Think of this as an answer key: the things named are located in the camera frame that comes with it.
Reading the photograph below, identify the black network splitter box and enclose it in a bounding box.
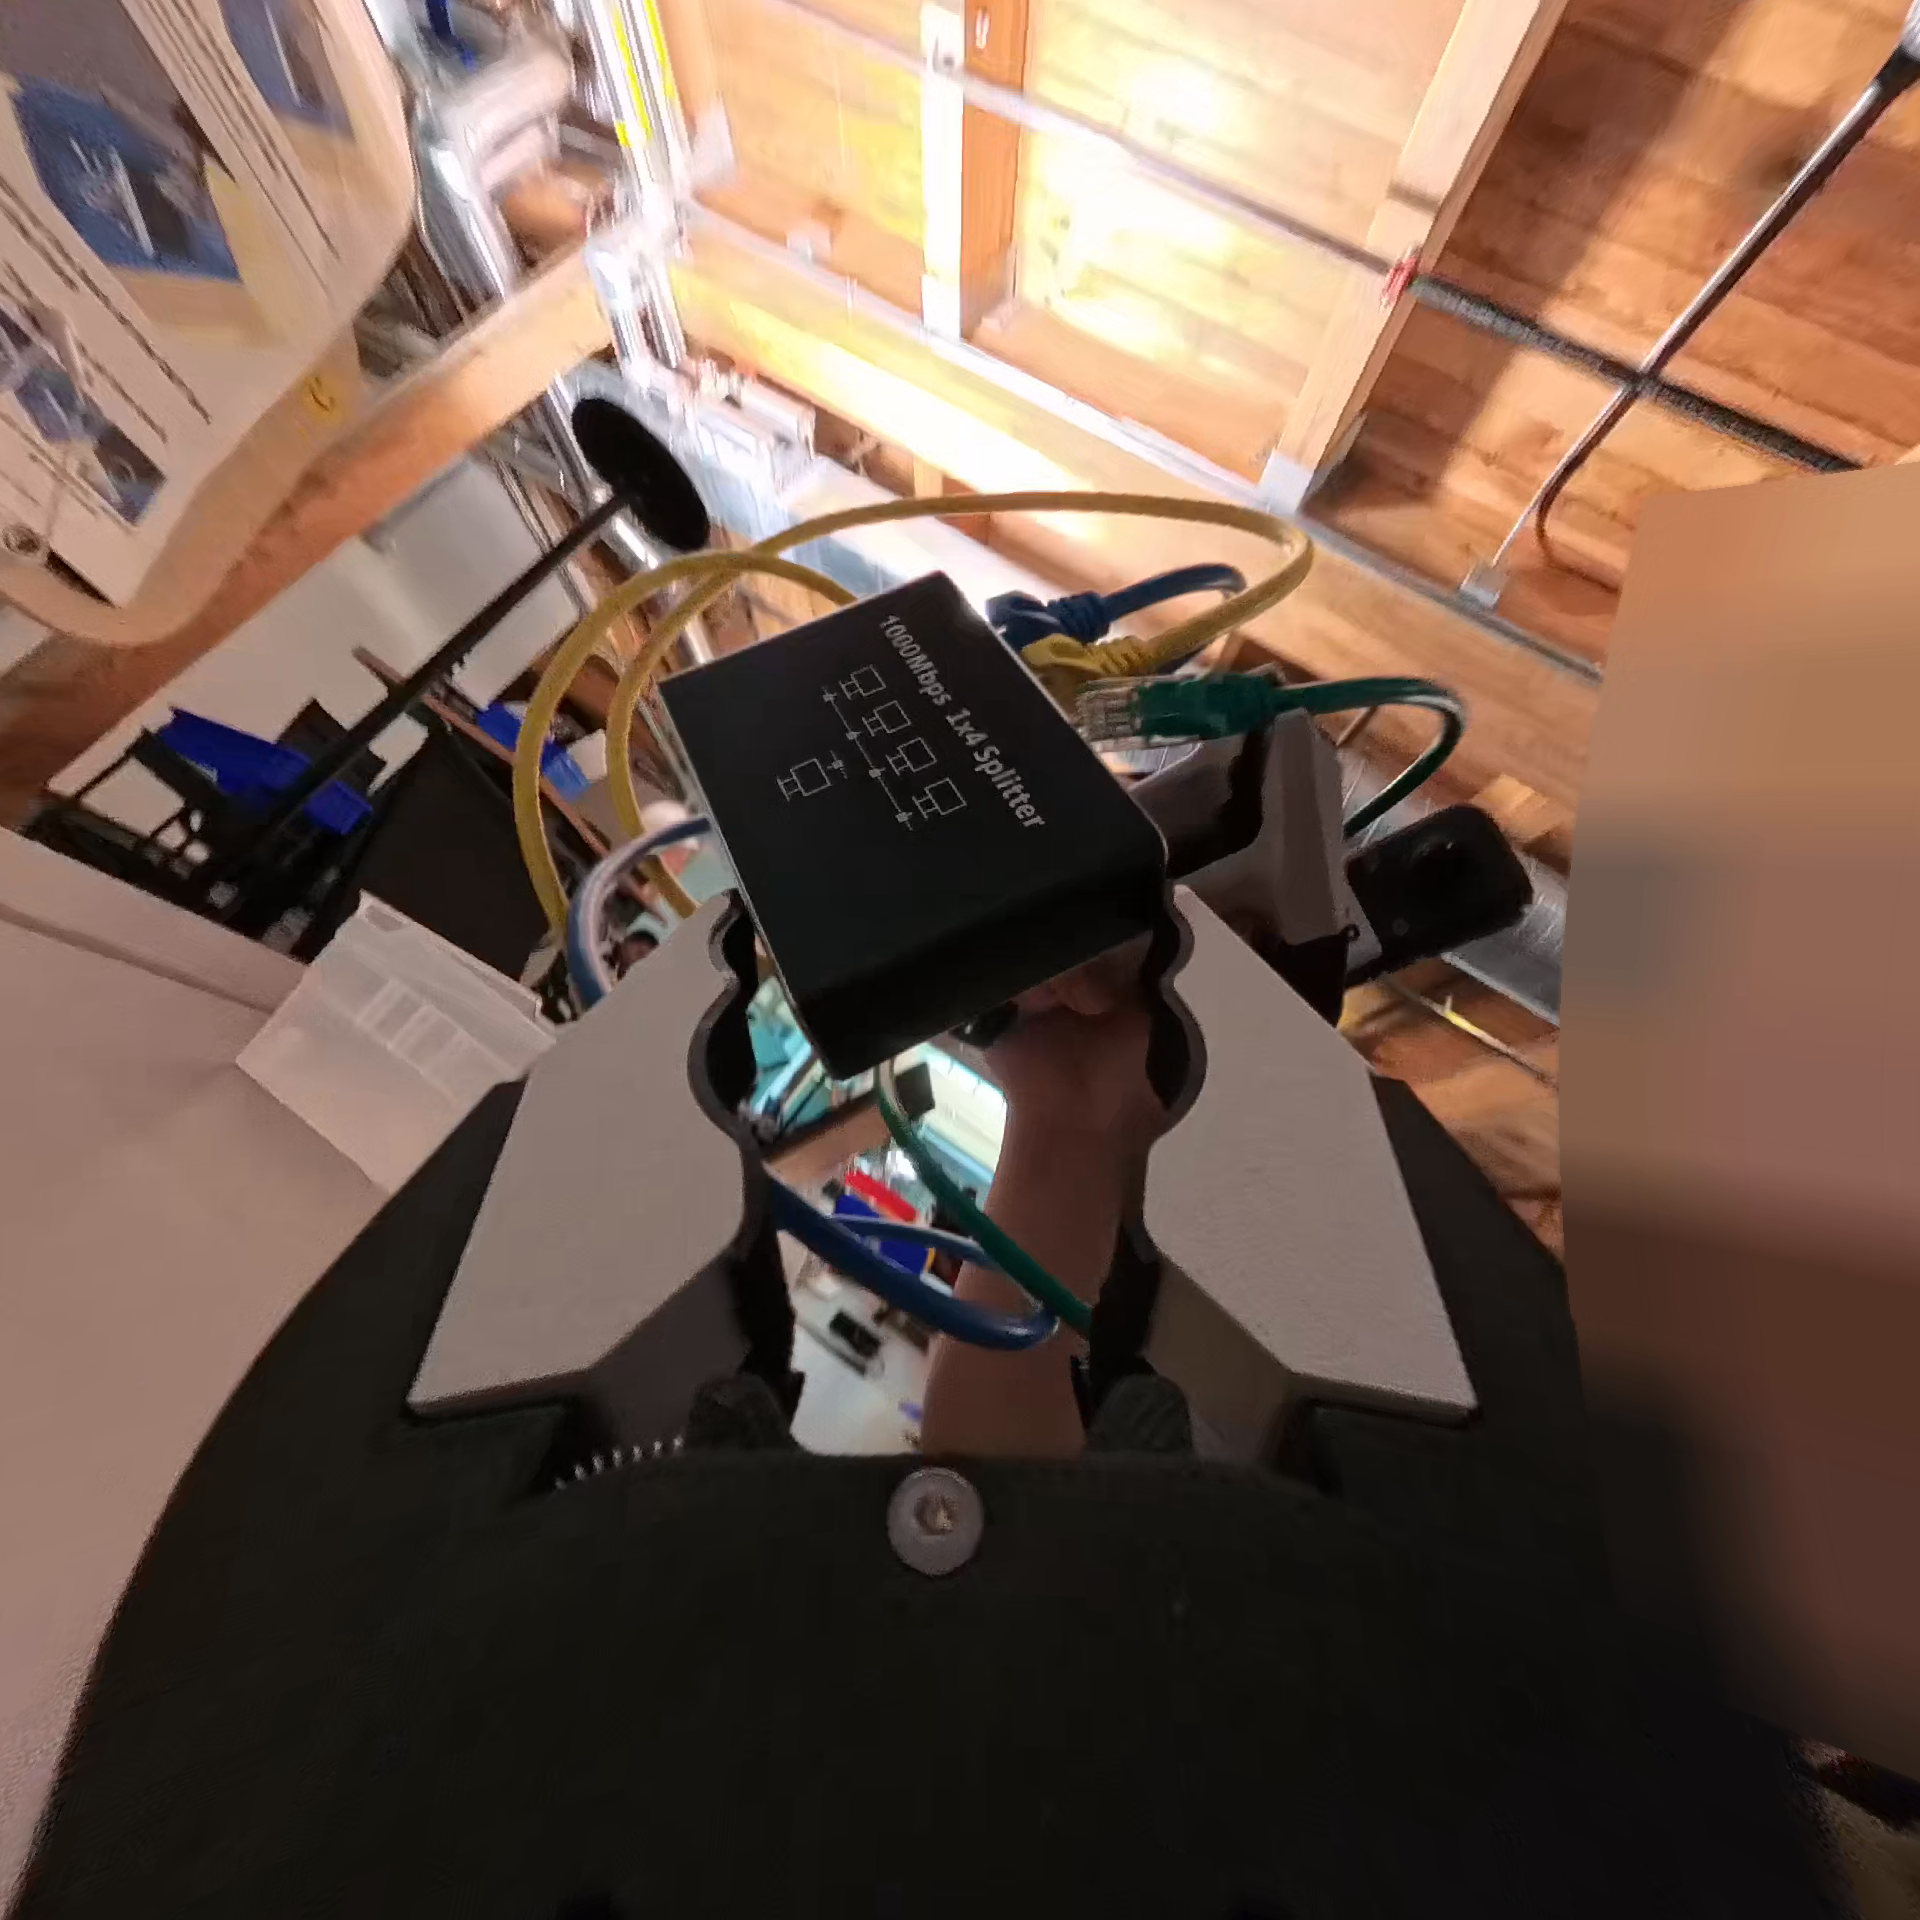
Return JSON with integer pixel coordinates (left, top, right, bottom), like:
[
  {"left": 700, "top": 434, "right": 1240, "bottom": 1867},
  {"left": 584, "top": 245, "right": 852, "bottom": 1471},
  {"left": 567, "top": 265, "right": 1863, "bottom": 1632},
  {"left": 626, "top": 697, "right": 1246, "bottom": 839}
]
[{"left": 661, "top": 572, "right": 1175, "bottom": 1081}]

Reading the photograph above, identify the yellow ethernet cable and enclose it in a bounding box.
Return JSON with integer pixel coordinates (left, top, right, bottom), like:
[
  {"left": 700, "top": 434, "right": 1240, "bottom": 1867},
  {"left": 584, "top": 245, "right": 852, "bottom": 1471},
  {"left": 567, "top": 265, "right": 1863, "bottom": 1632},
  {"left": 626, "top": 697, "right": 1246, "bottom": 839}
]
[{"left": 517, "top": 489, "right": 1318, "bottom": 934}]

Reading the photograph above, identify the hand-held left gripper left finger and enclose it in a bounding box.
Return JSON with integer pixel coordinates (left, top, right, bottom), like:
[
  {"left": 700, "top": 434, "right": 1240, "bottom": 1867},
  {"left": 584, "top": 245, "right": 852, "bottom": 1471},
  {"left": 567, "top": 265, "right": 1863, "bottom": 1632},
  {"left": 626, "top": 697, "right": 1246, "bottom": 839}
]
[{"left": 407, "top": 891, "right": 793, "bottom": 1449}]

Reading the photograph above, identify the blue storage bin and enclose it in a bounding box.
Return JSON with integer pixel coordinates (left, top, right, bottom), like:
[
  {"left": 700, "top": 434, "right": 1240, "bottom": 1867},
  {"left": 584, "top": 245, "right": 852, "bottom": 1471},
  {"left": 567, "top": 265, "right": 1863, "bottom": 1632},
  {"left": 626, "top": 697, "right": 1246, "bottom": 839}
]
[
  {"left": 164, "top": 704, "right": 378, "bottom": 839},
  {"left": 479, "top": 697, "right": 587, "bottom": 795}
]

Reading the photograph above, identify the black floor lamp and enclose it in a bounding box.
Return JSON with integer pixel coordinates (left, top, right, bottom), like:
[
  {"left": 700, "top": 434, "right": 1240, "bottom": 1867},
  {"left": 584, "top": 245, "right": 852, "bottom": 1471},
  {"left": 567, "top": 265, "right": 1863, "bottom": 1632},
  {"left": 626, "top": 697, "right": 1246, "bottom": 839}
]
[{"left": 224, "top": 393, "right": 718, "bottom": 934}]

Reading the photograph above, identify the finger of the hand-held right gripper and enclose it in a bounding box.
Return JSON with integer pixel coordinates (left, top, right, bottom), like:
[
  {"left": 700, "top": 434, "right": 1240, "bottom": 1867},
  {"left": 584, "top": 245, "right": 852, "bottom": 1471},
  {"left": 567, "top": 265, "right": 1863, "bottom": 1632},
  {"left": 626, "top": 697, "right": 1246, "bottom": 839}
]
[
  {"left": 1155, "top": 740, "right": 1283, "bottom": 883},
  {"left": 1268, "top": 715, "right": 1357, "bottom": 951}
]

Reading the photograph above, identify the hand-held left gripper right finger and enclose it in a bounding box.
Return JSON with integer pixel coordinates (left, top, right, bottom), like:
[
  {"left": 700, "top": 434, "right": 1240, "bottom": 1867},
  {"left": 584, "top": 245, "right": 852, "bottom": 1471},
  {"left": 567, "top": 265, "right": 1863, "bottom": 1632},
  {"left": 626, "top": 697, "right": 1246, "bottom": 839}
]
[{"left": 1072, "top": 883, "right": 1482, "bottom": 1449}]

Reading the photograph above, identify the person's right forearm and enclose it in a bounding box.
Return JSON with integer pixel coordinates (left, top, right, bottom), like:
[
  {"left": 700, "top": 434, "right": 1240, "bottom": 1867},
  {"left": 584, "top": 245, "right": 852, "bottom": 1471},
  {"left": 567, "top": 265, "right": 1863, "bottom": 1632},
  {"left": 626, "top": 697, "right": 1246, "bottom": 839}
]
[{"left": 915, "top": 1101, "right": 1144, "bottom": 1458}]

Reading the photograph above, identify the clear plastic container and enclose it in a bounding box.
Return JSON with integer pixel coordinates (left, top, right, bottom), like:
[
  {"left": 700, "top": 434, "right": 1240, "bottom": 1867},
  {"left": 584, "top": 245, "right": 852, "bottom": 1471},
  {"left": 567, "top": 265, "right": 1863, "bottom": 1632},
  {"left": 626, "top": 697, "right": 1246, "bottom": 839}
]
[{"left": 236, "top": 899, "right": 561, "bottom": 1195}]

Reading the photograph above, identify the wooden post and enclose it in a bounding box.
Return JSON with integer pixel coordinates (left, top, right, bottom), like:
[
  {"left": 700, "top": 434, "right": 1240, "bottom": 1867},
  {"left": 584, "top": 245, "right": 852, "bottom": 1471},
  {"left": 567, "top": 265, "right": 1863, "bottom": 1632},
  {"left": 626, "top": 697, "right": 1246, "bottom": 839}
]
[{"left": 0, "top": 245, "right": 614, "bottom": 822}]

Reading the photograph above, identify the green ethernet cable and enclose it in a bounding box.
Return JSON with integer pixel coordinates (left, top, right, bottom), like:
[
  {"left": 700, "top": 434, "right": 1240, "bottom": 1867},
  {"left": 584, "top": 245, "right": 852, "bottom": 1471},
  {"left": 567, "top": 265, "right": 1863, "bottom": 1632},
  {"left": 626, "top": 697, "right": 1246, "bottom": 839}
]
[{"left": 878, "top": 669, "right": 1474, "bottom": 1337}]

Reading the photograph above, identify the blue ethernet cable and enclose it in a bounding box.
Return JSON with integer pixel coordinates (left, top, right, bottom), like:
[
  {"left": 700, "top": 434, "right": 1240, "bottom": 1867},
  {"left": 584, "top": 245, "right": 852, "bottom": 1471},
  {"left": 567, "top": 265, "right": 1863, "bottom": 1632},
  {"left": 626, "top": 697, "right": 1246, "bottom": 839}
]
[{"left": 561, "top": 564, "right": 1246, "bottom": 1348}]

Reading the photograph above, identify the person's right hand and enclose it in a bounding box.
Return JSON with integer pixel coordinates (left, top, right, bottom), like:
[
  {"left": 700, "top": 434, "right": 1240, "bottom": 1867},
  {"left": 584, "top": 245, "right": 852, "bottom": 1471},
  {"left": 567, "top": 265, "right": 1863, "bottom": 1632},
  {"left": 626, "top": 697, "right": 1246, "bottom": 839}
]
[{"left": 983, "top": 954, "right": 1166, "bottom": 1118}]

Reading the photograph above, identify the printed instruction sheet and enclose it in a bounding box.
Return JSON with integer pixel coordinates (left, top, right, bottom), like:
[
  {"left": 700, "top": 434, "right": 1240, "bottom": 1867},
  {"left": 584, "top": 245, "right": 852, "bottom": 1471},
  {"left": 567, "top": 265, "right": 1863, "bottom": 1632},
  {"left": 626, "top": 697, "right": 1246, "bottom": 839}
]
[{"left": 0, "top": 0, "right": 378, "bottom": 601}]

